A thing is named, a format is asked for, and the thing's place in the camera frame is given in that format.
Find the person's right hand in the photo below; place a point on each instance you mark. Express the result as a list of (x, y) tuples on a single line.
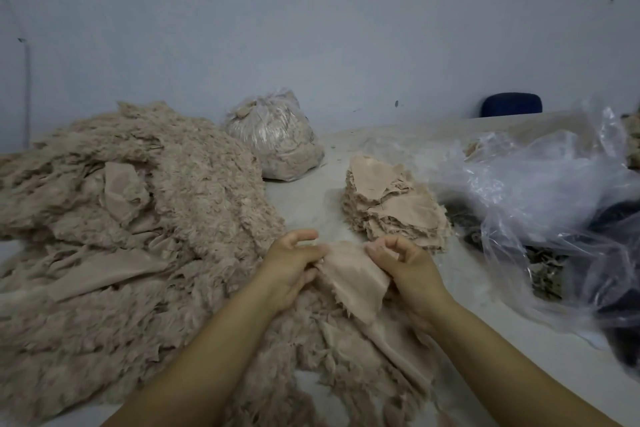
[(418, 282)]

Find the clear bag of beige scraps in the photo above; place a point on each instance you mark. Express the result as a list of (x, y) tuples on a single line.
[(275, 133)]

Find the blue chair back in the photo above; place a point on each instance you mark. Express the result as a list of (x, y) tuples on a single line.
[(511, 104)]

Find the large clear plastic bag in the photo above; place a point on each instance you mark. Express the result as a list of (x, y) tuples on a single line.
[(555, 191)]

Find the beige scrap strips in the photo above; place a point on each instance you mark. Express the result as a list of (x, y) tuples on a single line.
[(350, 362)]

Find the large pile beige fabric scraps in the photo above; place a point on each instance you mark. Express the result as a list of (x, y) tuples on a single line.
[(120, 241)]

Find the beige fur pile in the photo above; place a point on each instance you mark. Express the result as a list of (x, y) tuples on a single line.
[(632, 136)]

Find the person's right forearm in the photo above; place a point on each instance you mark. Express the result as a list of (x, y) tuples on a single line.
[(520, 377)]

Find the person's left forearm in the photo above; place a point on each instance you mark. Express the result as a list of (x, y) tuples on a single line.
[(190, 377)]

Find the person's left hand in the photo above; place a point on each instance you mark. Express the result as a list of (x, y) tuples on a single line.
[(285, 272)]

